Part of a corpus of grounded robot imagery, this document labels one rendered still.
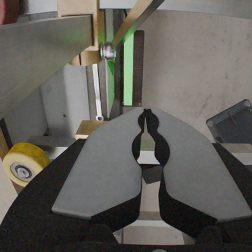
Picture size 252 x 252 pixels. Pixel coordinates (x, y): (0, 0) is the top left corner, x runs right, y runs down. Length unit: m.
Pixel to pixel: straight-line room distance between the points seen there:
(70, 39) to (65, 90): 0.40
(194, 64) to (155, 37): 0.27
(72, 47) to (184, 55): 1.02
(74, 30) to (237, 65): 1.17
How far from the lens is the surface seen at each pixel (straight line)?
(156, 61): 1.15
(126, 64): 0.43
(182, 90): 1.23
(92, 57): 0.27
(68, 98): 0.58
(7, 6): 0.26
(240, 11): 0.29
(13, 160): 0.35
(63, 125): 0.63
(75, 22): 0.19
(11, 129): 0.48
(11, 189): 0.43
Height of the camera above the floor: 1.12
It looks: 58 degrees down
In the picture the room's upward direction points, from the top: 174 degrees counter-clockwise
